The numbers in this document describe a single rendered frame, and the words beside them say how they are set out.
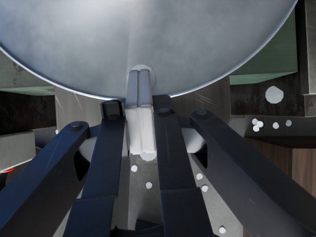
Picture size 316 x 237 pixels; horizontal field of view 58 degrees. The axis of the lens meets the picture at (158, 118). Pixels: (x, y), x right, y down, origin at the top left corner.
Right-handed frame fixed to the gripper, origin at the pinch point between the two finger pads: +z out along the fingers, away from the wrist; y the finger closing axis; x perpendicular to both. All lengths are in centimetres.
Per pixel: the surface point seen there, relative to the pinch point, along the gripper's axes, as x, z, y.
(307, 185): -38, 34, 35
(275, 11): 4.4, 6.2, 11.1
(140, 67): 1.3, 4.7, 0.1
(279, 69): -4.0, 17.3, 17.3
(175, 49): 2.4, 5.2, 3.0
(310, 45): -1.6, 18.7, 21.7
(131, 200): -62, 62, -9
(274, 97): -7.1, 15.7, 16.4
